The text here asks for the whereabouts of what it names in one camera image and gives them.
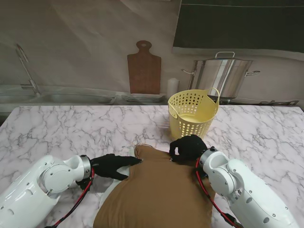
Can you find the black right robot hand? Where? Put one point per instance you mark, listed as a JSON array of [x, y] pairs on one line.
[[190, 149]]

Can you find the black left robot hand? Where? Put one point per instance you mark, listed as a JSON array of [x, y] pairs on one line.
[[107, 166]]

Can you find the brown pillowcase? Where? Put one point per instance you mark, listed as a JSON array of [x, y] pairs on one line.
[[154, 190]]

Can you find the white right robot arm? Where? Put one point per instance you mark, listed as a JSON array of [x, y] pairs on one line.
[[237, 180]]

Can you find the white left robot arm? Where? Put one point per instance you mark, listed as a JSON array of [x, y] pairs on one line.
[[47, 180]]

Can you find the yellow perforated laundry basket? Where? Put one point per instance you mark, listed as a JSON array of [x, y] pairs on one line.
[[174, 122]]

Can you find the white pillar candle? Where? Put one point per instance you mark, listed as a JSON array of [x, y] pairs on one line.
[[173, 86]]

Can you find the large steel stock pot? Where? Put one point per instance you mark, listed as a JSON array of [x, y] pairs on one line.
[[213, 76]]

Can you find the steel kitchen sink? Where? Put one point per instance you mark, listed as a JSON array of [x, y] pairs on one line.
[[59, 97]]

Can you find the brown wooden cutting board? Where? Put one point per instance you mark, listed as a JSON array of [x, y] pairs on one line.
[[143, 71]]

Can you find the black stove grate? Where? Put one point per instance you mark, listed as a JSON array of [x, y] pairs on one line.
[[280, 102]]

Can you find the chrome kitchen faucet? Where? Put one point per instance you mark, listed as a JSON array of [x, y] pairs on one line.
[[35, 89]]

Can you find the dark range hood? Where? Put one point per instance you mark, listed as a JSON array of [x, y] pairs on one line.
[[237, 23]]

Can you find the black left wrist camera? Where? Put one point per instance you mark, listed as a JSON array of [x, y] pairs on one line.
[[83, 184]]

